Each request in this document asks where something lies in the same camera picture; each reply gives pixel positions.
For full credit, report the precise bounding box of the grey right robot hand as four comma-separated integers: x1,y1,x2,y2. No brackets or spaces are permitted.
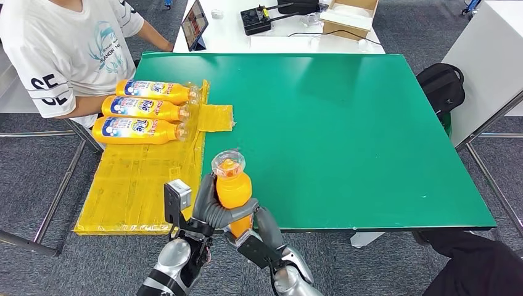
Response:
252,206,287,251

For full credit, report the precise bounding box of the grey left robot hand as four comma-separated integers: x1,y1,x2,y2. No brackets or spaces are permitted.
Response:
191,173,260,231

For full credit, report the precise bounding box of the orange detergent bottle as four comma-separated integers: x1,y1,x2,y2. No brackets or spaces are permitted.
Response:
101,95,192,123
211,150,254,239
116,80,201,105
92,117,189,146

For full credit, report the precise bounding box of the yellow taped cardboard board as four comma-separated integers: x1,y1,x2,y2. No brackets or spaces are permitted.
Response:
74,80,234,237

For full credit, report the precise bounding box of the white table foot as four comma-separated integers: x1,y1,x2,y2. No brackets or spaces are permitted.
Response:
350,231,385,249

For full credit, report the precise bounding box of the white table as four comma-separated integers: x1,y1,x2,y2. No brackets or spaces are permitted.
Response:
173,0,386,55

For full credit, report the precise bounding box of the black tablet on stand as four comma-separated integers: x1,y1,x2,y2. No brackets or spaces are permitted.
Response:
181,0,209,52

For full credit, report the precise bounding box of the black controller with antennas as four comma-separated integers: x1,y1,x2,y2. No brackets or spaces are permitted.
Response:
240,3,294,37

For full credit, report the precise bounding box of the clear plastic wrapper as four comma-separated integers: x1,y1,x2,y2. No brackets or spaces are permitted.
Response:
301,12,325,28

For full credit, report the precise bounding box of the person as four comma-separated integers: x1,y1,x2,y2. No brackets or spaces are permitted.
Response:
410,228,523,296
0,0,175,130

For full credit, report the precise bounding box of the open cardboard box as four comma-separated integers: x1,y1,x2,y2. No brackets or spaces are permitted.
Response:
319,0,379,41

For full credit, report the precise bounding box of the black backpack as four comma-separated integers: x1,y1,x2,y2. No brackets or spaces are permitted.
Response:
416,63,466,123

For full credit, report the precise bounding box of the black bag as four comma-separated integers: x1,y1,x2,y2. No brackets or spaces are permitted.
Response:
277,0,321,16

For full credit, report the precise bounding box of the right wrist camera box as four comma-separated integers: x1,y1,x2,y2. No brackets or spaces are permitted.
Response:
223,228,287,271

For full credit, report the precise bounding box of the grey metal frame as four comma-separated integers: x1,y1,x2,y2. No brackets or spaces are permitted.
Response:
0,130,103,259
453,88,523,238

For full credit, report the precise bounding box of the black cable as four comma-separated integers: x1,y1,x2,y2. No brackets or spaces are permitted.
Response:
287,30,382,46

